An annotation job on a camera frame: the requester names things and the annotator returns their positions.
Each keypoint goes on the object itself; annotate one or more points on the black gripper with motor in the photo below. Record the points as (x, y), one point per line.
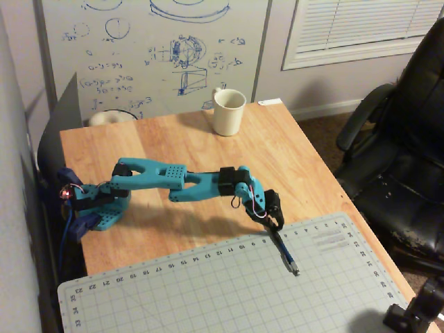
(274, 207)

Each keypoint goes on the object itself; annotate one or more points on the teal 3D-printed robot arm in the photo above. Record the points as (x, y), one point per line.
(149, 177)

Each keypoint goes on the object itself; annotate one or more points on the blue pen with grey grip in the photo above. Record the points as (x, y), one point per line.
(286, 251)

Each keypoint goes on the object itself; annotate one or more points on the grey gridded cutting mat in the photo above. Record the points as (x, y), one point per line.
(225, 288)

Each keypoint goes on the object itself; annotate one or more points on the cream ceramic mug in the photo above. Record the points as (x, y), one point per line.
(227, 114)

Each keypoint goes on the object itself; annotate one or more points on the small white tag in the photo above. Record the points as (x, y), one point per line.
(270, 101)

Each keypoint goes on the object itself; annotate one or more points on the black leather office chair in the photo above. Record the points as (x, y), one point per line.
(402, 166)

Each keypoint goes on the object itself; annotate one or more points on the dark blue table clamp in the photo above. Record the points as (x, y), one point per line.
(67, 177)
(83, 227)

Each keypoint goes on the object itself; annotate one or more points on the white round tape roll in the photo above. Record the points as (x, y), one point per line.
(107, 118)

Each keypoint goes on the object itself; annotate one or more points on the whiteboard with blue drawings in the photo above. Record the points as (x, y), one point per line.
(145, 59)

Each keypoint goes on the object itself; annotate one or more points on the white window blinds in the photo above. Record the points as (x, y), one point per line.
(364, 27)

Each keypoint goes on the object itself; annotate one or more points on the dark grey flat panel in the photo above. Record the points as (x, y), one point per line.
(64, 125)

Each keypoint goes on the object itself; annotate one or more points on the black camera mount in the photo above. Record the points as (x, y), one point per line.
(416, 308)

